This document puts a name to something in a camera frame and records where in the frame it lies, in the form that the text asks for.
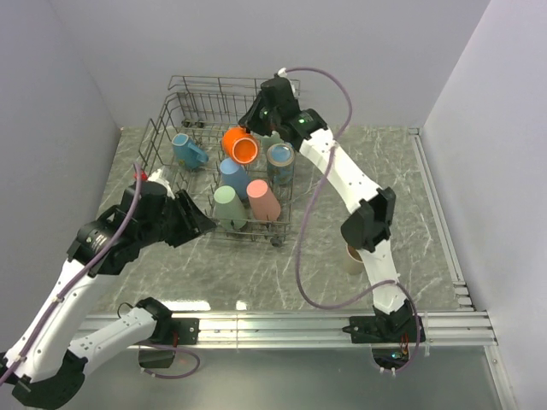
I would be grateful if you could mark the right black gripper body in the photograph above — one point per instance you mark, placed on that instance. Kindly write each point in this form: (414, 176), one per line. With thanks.
(267, 120)

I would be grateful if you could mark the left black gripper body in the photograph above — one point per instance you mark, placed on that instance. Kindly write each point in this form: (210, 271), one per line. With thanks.
(172, 225)

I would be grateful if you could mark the orange mug black handle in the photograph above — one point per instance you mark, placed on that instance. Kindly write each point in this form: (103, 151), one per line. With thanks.
(240, 145)

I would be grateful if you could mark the green plastic cup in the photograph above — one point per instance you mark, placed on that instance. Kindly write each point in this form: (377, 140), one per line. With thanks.
(229, 210)
(268, 141)

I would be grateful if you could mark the teal patterned mug yellow inside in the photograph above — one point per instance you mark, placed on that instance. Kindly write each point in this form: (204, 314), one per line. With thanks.
(280, 163)

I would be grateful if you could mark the blue plastic cup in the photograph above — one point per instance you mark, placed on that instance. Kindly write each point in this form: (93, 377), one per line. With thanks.
(234, 175)

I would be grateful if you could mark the pink plastic cup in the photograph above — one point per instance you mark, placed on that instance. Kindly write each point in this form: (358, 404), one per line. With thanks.
(264, 205)

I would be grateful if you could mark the light blue floral mug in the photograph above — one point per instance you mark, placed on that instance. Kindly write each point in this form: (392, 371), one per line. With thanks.
(188, 153)

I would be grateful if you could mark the beige plastic cup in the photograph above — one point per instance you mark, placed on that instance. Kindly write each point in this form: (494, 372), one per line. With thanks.
(353, 264)

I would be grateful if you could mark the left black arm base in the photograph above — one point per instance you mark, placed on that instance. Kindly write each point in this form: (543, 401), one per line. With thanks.
(160, 350)

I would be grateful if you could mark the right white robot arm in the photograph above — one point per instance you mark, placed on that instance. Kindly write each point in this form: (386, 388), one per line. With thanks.
(371, 208)

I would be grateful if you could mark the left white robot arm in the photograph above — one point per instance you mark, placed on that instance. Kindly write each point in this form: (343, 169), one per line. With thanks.
(47, 366)

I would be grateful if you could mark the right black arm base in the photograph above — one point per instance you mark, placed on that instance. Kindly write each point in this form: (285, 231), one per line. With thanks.
(393, 336)

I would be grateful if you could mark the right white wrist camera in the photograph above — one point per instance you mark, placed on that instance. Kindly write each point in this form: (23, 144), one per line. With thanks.
(283, 73)

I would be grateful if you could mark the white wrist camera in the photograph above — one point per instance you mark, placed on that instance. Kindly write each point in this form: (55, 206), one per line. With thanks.
(161, 176)
(283, 73)

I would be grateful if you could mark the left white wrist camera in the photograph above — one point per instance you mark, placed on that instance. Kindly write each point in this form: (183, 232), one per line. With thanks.
(161, 176)

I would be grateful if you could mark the grey wire dish rack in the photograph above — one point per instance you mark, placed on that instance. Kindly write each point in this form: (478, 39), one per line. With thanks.
(204, 108)

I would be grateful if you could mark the aluminium mounting rail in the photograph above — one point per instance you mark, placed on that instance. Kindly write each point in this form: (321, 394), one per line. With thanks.
(322, 329)

